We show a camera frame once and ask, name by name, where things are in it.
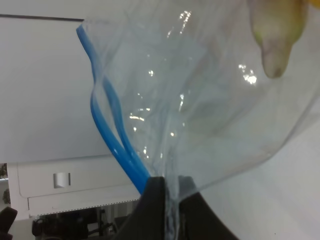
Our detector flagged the yellow pear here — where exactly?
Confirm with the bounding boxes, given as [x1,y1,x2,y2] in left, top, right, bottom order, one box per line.
[247,0,320,79]

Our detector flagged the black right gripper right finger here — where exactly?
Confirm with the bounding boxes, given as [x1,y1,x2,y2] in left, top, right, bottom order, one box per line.
[178,176,238,240]

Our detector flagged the white cabinet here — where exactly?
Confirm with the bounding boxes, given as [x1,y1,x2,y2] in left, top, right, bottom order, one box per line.
[7,155,140,220]

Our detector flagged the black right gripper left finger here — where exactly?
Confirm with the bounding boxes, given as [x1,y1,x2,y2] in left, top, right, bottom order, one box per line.
[116,177,165,240]

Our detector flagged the clear zip bag blue seal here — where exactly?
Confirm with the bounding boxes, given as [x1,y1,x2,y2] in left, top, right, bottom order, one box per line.
[75,0,320,201]

